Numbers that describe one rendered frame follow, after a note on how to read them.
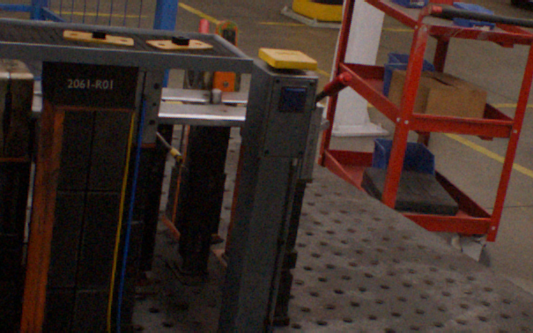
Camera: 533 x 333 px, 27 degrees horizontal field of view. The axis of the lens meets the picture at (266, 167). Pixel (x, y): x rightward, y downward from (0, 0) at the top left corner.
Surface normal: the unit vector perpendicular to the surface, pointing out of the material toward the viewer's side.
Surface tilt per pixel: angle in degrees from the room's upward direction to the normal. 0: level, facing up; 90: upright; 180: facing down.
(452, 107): 90
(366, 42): 90
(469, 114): 90
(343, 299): 0
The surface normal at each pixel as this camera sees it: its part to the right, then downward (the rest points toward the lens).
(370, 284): 0.15, -0.94
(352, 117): 0.50, 0.33
